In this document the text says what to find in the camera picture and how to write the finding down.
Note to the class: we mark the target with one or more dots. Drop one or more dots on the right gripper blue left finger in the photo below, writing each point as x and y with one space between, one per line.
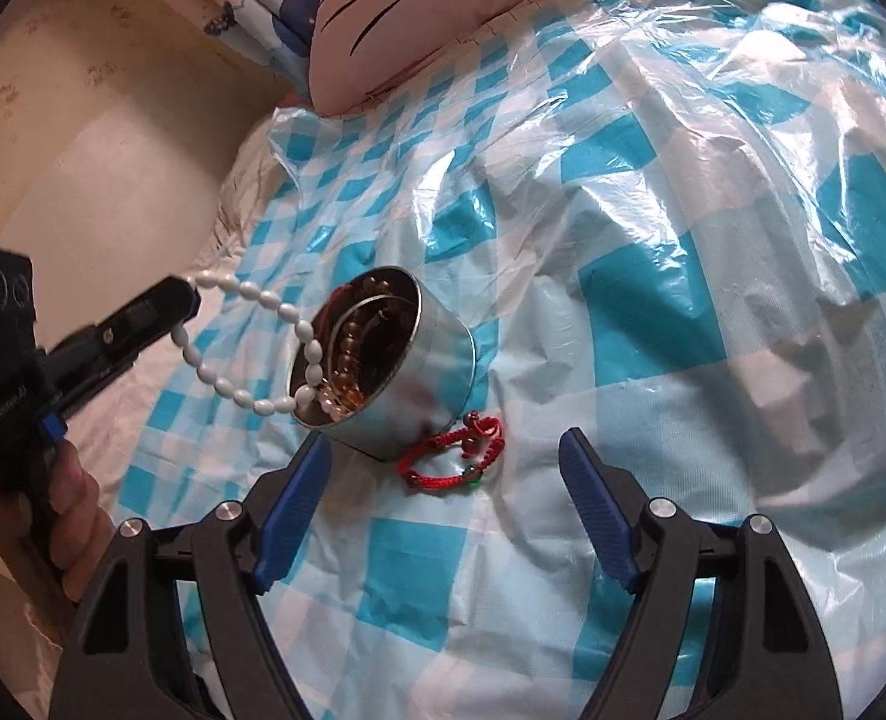
282 505

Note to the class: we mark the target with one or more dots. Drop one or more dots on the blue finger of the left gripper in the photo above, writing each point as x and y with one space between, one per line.
89 360

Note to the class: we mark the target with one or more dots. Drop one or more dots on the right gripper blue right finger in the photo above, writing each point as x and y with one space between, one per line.
609 502

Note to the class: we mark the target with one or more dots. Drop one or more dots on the silver metal bangle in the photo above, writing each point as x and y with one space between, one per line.
359 342

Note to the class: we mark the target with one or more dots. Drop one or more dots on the person's left hand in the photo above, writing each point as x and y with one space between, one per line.
80 534

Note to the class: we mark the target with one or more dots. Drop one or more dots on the round silver metal tin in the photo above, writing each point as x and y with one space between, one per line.
427 393

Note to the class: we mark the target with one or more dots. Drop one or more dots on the white headboard panel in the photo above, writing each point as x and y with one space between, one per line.
134 196

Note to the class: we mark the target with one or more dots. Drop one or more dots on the blue white checkered plastic sheet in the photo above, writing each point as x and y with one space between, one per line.
664 222

